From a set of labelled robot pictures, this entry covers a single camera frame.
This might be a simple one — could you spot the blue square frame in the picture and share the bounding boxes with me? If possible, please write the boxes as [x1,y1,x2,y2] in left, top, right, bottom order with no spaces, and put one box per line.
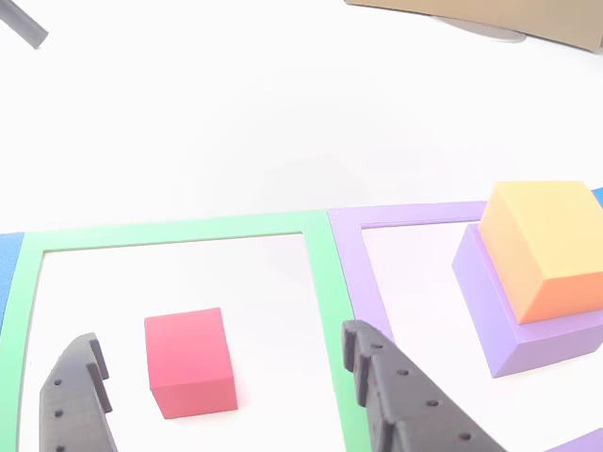
[0,231,25,335]

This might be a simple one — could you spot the brown cardboard box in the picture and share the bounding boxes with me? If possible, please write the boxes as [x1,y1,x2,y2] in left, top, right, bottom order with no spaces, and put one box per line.
[343,0,603,54]

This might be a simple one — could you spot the small red cube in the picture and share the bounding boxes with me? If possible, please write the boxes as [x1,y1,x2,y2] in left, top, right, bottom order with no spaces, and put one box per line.
[143,306,239,420]

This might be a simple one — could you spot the large purple square block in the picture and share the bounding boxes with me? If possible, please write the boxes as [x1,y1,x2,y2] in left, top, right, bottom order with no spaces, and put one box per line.
[450,223,603,379]

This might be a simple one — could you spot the green square frame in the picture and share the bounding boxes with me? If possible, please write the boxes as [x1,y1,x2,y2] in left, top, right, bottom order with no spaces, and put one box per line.
[0,210,373,452]

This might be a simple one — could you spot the purple square frame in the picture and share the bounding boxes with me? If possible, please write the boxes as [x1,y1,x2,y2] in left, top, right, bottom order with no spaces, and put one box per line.
[328,201,603,452]

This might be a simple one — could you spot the dark grey rod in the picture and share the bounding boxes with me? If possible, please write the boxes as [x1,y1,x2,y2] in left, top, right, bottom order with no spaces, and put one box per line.
[0,0,50,50]

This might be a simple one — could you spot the orange square block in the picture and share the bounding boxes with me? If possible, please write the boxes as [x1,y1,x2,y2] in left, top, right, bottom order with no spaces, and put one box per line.
[478,180,603,326]

